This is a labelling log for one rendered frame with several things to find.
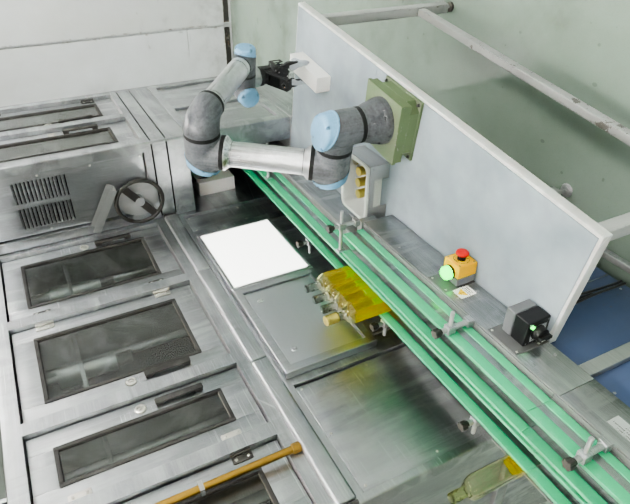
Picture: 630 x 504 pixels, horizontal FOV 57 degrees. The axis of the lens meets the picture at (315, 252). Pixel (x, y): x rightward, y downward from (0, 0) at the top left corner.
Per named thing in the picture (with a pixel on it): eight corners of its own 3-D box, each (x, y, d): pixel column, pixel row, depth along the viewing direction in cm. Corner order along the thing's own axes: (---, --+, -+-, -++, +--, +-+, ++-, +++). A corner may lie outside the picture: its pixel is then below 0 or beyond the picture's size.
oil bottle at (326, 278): (366, 271, 211) (314, 287, 203) (367, 258, 208) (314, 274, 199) (375, 279, 207) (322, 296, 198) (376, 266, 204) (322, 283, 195)
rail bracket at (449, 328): (466, 319, 165) (428, 334, 159) (471, 299, 160) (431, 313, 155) (476, 327, 162) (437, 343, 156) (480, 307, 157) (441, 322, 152)
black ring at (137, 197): (165, 213, 263) (117, 224, 255) (158, 170, 251) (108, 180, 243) (168, 217, 260) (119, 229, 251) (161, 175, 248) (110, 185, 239)
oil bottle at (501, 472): (517, 452, 159) (440, 492, 148) (526, 444, 154) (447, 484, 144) (531, 471, 156) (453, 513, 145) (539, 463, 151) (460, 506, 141)
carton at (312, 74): (303, 51, 240) (290, 53, 238) (330, 76, 225) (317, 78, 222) (302, 66, 244) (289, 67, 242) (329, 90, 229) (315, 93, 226)
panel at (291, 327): (269, 222, 262) (196, 240, 249) (268, 216, 260) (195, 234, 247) (377, 346, 196) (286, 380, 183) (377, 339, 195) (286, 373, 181)
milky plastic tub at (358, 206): (359, 197, 228) (340, 202, 224) (363, 144, 215) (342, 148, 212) (384, 218, 215) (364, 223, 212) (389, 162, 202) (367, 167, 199)
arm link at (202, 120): (173, 104, 173) (234, 38, 207) (176, 136, 181) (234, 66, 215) (209, 113, 171) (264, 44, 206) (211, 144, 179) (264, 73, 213)
